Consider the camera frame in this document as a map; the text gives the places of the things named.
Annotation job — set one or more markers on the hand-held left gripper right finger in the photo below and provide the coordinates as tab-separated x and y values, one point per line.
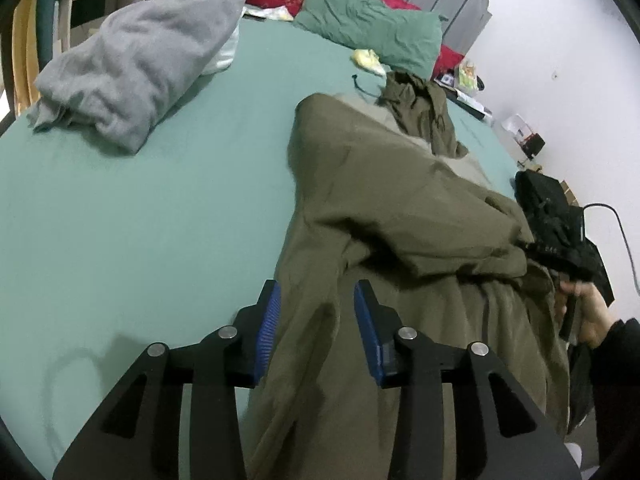
367	330

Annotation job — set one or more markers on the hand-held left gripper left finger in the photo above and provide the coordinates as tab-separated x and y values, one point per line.
267	330

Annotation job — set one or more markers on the white bag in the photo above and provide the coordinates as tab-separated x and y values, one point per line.
512	125

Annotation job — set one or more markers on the white pillow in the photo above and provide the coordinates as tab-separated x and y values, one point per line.
225	55

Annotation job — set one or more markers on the dark small box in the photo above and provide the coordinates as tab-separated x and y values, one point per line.
532	144

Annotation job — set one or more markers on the bed with green sheet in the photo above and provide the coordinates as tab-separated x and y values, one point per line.
150	235

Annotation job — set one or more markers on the yellow crumpled item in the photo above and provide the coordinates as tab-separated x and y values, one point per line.
367	59

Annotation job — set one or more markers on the person's right hand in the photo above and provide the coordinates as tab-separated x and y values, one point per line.
597	310

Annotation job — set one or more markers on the olive green jacket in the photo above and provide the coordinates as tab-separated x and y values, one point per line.
390	200

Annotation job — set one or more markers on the person's right forearm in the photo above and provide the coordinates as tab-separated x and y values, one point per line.
617	385

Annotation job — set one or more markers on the grey sweater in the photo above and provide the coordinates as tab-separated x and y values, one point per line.
130	70

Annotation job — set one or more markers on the green pillow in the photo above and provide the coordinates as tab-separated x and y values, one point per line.
370	25

